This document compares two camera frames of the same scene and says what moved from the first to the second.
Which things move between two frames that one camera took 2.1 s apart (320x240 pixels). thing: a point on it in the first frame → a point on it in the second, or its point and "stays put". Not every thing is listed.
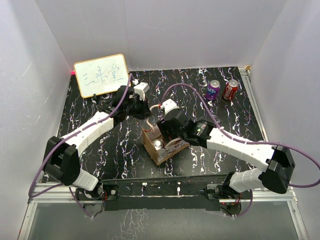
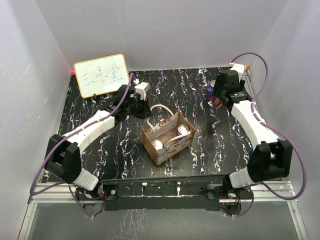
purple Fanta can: (213, 90) stays put
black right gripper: (164, 127) → (217, 90)
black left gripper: (145, 111) stays put
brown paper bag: (160, 148) stays put
